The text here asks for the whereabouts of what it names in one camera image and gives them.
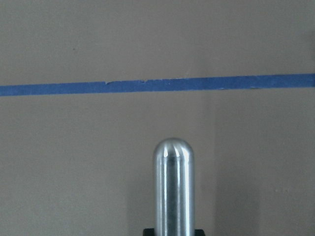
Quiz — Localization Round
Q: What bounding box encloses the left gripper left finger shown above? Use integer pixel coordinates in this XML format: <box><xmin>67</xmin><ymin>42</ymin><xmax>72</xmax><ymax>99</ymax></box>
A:
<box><xmin>143</xmin><ymin>228</ymin><xmax>155</xmax><ymax>236</ymax></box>

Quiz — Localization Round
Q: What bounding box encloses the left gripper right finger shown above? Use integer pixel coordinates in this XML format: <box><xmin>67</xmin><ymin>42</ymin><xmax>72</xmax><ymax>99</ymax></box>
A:
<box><xmin>194</xmin><ymin>229</ymin><xmax>205</xmax><ymax>236</ymax></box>

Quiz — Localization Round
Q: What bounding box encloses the steel muddler black tip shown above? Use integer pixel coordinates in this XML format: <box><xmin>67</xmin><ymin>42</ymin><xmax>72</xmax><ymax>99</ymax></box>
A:
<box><xmin>153</xmin><ymin>138</ymin><xmax>195</xmax><ymax>236</ymax></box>

